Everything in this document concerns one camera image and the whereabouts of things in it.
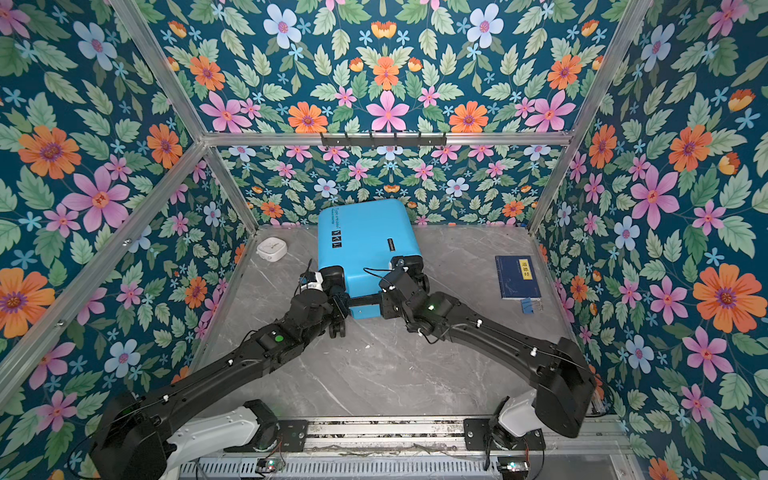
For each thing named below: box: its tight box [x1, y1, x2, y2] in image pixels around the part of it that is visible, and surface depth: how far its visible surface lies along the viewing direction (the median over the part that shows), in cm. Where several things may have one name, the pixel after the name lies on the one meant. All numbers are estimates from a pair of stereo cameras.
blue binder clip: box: [521, 297, 534, 314], surface depth 98 cm
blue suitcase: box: [317, 198, 424, 320], surface depth 90 cm
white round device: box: [256, 236, 288, 262], surface depth 110 cm
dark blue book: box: [495, 255, 542, 300], surface depth 106 cm
